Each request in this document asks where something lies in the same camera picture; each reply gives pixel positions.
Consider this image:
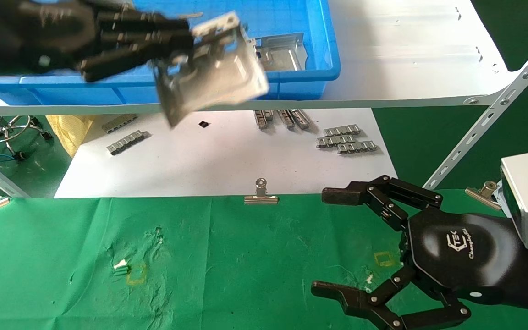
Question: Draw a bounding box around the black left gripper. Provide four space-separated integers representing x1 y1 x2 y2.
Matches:
0 0 197 84

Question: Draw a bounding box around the green table cloth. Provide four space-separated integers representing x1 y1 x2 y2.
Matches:
0 189 528 330

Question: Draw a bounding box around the white shelf board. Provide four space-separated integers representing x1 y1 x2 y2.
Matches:
55 109 398 199
0 0 519 117

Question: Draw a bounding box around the silver sheet metal bracket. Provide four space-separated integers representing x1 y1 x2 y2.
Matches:
251 33 307 72
153 11 270 128

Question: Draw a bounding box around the blue plastic bin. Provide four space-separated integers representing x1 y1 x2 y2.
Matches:
0 0 341 106

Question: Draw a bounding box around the yellow plastic bag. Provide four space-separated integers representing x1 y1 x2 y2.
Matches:
46 115 95 159

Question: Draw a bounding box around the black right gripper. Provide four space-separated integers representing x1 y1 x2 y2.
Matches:
311 175 528 330

